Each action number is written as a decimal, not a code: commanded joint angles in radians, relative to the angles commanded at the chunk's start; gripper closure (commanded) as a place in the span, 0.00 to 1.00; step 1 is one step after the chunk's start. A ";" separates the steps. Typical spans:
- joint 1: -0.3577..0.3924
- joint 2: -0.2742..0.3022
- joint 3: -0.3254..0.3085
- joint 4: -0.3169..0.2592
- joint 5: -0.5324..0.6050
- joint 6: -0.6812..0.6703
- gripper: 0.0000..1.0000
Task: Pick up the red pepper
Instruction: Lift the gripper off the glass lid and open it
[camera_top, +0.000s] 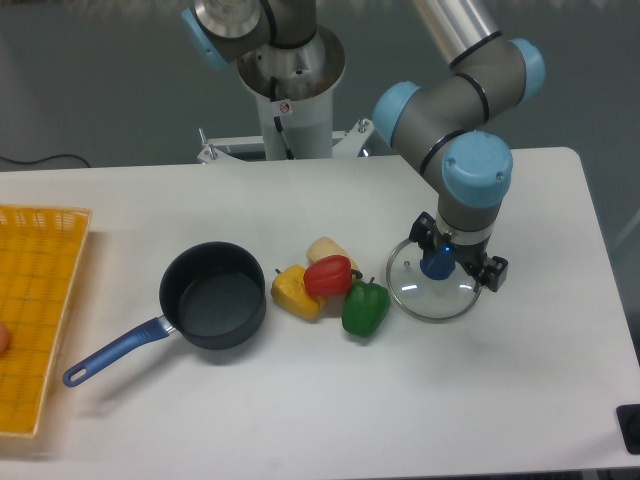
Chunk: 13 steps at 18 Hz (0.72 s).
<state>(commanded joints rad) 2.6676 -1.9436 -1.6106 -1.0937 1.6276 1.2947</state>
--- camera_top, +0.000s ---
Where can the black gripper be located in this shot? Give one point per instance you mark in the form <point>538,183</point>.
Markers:
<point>442,253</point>

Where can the red bell pepper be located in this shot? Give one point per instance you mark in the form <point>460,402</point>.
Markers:
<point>329,276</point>

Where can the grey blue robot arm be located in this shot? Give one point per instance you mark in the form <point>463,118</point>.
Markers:
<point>439,133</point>

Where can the green bell pepper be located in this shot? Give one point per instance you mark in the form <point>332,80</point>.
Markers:
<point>365,307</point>

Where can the yellow bell pepper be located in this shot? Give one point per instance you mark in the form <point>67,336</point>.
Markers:
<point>289,292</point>

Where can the glass lid blue knob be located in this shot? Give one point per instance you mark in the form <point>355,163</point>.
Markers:
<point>433,289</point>

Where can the beige bread roll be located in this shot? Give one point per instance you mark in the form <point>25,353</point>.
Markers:
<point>325,247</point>

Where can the black device at table edge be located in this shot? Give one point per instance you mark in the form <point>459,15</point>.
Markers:
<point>629,421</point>

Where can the yellow woven basket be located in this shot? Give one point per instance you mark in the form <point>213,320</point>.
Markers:
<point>41,248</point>

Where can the white base frame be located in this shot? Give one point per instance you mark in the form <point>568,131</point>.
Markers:
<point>362,140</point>

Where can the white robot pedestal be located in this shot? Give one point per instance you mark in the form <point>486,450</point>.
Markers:
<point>293,89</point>

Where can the dark saucepan blue handle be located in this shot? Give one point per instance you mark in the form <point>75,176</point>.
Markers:
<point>213,294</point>

